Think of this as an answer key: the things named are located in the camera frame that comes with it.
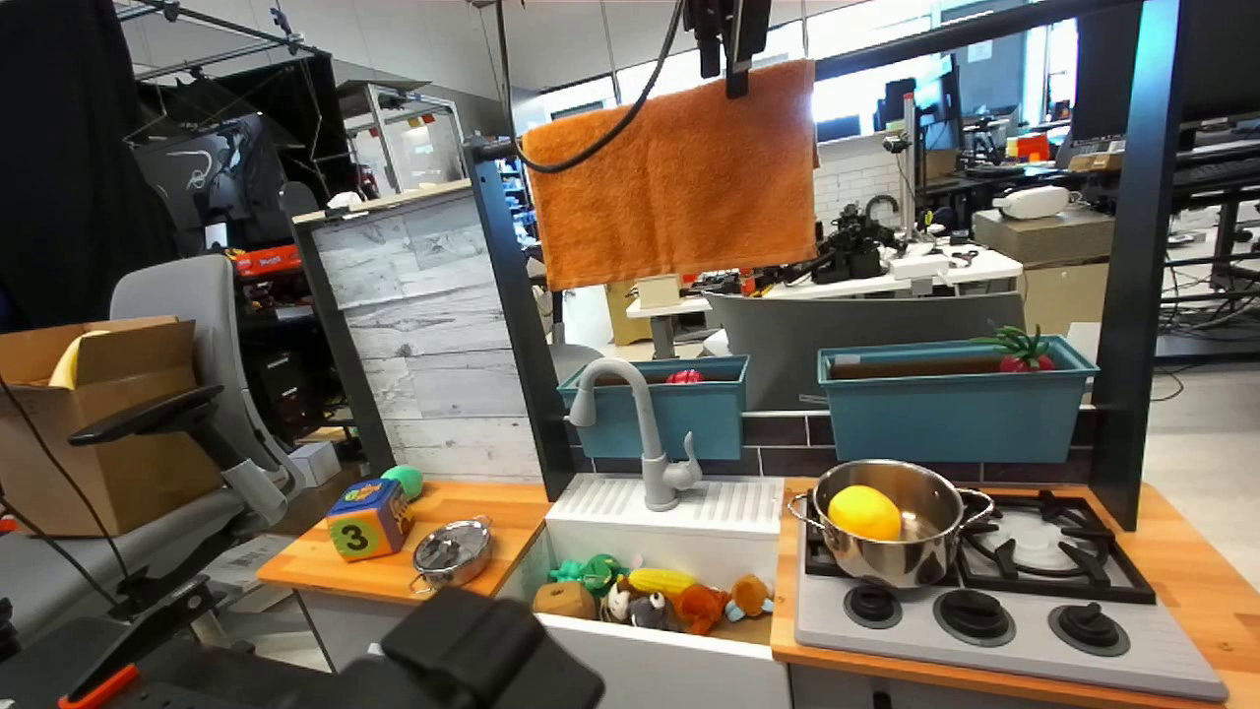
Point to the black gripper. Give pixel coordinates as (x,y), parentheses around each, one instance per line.
(729,20)

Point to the orange towel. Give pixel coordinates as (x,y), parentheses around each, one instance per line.
(670,184)

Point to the white toy sink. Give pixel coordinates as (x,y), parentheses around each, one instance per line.
(683,522)

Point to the black machine on desk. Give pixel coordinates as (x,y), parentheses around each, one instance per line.
(851,247)

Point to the red toy in planter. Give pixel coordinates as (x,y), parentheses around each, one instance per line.
(683,375)

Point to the translucent storage bin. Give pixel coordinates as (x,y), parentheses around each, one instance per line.
(418,147)

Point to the small teal planter box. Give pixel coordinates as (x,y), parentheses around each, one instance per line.
(712,414)

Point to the beige box stack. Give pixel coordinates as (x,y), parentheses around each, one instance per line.
(1049,260)

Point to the grey toy faucet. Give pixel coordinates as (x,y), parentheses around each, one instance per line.
(653,447)

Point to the white wood panel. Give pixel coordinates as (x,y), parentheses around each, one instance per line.
(418,340)

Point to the large teal planter box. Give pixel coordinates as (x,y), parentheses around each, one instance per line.
(947,414)

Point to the red toy plant green leaves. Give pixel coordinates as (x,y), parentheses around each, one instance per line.
(1024,348)

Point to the yellow toy lemon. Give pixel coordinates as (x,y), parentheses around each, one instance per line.
(863,512)

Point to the yellow toy banana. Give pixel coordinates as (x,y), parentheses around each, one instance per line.
(659,582)

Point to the green toy ball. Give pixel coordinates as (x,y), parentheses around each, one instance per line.
(406,482)

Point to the steel pot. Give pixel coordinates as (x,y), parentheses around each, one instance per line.
(920,552)

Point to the green toy vegetable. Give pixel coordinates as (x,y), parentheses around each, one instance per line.
(583,574)

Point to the small orange toy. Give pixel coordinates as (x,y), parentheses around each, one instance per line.
(750,598)

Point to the grey white toy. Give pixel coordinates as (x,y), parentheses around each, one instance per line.
(638,610)

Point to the round metal lid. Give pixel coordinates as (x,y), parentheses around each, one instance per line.
(453,552)

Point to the brown toy kiwi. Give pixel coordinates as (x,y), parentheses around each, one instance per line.
(565,599)

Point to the black stove knob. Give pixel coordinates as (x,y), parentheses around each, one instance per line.
(872,603)
(974,615)
(1088,628)

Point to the black burner grate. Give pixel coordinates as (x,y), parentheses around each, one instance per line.
(978,564)

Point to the colourful number cube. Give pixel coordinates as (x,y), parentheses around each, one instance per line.
(362,522)

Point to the grey office chair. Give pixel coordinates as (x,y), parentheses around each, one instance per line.
(184,308)

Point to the grey toy stove top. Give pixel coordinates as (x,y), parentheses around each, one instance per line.
(920,650)

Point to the black padded block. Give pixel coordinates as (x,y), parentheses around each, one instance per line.
(487,650)

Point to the cardboard box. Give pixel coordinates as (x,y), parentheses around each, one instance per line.
(105,447)

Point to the black toy kitchen frame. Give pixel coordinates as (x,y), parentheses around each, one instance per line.
(1134,260)

